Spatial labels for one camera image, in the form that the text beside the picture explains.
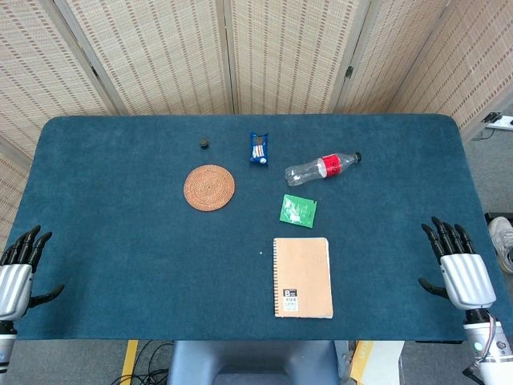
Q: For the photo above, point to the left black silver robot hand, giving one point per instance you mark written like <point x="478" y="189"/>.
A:
<point x="14" y="276"/>

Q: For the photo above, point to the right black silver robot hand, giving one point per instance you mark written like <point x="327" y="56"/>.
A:
<point x="467" y="280"/>

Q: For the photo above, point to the kraft cover spiral notebook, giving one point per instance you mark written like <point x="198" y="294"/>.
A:
<point x="304" y="276"/>

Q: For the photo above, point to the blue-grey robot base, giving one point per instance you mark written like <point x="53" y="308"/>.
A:
<point x="248" y="363"/>

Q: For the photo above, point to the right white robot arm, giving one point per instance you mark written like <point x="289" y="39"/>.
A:
<point x="495" y="353"/>

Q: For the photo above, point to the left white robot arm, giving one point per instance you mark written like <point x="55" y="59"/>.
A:
<point x="6" y="345"/>

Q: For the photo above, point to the grey sneaker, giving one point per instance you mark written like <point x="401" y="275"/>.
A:
<point x="503" y="240"/>

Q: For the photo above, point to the woven folding screen panel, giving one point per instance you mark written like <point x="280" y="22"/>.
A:
<point x="36" y="60"/>
<point x="292" y="52"/>
<point x="160" y="56"/>
<point x="477" y="52"/>
<point x="10" y="188"/>
<point x="393" y="52"/>

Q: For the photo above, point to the blue carpet table cover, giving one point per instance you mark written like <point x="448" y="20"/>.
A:
<point x="120" y="248"/>

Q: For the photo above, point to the yellow cardboard box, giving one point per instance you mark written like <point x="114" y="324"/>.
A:
<point x="372" y="361"/>

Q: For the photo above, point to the yellow floor tape strip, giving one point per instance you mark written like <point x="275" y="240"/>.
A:
<point x="129" y="361"/>

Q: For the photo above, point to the white power strip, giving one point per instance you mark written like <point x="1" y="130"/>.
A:
<point x="499" y="120"/>

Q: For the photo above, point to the green plastic packet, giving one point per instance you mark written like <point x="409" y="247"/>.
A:
<point x="298" y="210"/>

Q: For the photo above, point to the empty clear red-label bottle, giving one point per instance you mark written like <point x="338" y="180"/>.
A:
<point x="308" y="171"/>

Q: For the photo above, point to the round woven rattan coaster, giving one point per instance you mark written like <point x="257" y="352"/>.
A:
<point x="209" y="187"/>

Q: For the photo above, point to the small black cap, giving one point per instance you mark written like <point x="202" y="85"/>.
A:
<point x="204" y="143"/>

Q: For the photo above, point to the black screen hinge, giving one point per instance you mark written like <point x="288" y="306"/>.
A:
<point x="349" y="72"/>

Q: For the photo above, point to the blue cookie packet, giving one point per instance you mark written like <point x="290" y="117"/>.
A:
<point x="259" y="148"/>

